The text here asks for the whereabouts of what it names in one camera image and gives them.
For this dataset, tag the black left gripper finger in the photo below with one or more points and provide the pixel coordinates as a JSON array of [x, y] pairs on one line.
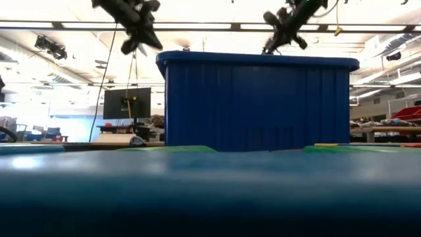
[[152, 40]]

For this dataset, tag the large blue plastic bin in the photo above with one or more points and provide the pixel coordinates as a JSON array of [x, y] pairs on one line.
[[256, 105]]

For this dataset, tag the yellow hanging plug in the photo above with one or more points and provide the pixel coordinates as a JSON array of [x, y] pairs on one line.
[[337, 32]]

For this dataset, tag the black computer monitor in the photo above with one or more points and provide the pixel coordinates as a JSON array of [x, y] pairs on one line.
[[115, 103]]

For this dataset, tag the person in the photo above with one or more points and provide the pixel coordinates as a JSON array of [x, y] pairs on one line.
[[157, 122]]

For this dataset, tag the black ceiling spotlight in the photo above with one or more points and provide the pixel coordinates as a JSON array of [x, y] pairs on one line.
[[393, 56], [52, 49]]

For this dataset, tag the dark background table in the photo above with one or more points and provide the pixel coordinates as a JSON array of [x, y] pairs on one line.
[[112, 129]]

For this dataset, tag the small grey rounded object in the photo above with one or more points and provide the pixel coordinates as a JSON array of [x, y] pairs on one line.
[[137, 141]]

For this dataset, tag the long yellow block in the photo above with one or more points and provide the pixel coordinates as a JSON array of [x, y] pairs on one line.
[[325, 144]]

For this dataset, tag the background work table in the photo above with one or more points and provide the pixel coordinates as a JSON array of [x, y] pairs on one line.
[[385, 130]]

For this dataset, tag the red plastic tray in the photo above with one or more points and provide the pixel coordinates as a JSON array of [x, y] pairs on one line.
[[409, 115]]

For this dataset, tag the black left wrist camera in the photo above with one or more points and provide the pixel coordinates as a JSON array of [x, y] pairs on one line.
[[129, 46]]

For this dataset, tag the black ceiling camera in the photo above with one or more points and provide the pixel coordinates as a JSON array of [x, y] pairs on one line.
[[186, 48], [267, 50]]

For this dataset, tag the black ceiling light rail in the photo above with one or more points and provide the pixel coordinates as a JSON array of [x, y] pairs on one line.
[[197, 26]]

